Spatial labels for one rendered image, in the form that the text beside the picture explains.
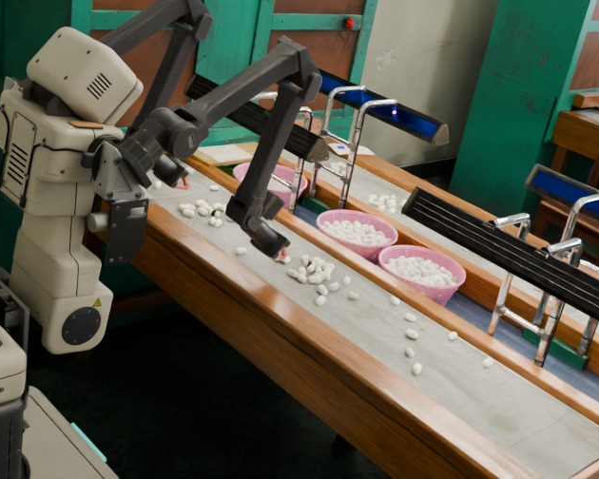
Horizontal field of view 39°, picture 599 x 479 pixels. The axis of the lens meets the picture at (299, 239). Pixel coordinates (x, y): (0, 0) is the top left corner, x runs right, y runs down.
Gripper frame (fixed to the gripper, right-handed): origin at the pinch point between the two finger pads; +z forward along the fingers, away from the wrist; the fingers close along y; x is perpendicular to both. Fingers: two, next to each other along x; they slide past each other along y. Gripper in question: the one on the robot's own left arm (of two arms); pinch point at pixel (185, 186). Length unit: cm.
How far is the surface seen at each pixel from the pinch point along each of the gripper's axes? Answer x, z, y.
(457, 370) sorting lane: -2, 21, -96
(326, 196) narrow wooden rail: -31, 56, 0
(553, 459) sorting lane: 4, 14, -130
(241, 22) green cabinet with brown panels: -62, 16, 47
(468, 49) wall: -198, 237, 130
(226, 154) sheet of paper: -22, 39, 36
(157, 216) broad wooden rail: 12.2, 0.1, 1.9
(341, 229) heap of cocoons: -21, 45, -23
